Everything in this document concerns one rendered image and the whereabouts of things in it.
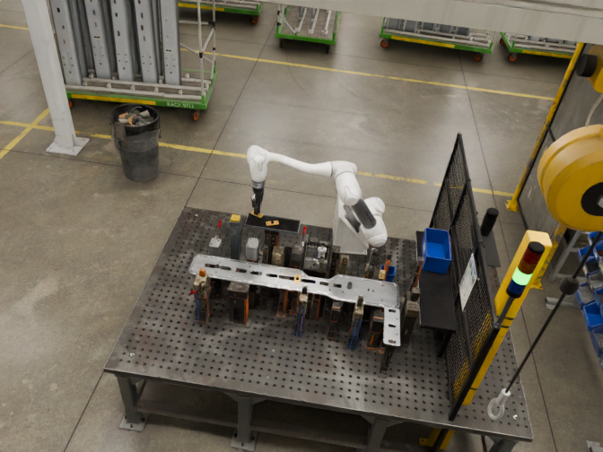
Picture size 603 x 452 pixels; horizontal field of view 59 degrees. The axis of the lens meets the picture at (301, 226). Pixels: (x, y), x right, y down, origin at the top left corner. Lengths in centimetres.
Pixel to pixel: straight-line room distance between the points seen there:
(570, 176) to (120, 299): 427
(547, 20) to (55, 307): 450
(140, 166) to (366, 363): 345
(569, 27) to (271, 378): 289
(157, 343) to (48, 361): 121
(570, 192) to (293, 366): 274
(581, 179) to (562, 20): 23
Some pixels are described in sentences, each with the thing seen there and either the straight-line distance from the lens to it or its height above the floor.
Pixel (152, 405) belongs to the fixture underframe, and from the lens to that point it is 385.
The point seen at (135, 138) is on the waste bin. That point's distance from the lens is 568.
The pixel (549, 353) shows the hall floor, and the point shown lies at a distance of 500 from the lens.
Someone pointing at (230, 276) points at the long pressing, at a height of 100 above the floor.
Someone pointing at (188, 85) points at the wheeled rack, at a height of 29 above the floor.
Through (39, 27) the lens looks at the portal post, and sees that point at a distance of 613.
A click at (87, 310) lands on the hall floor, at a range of 476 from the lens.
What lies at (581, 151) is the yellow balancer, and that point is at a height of 313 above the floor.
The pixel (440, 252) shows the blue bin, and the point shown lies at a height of 103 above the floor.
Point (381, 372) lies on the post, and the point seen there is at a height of 71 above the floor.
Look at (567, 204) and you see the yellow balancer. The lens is 86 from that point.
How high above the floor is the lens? 349
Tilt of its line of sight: 40 degrees down
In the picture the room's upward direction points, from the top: 6 degrees clockwise
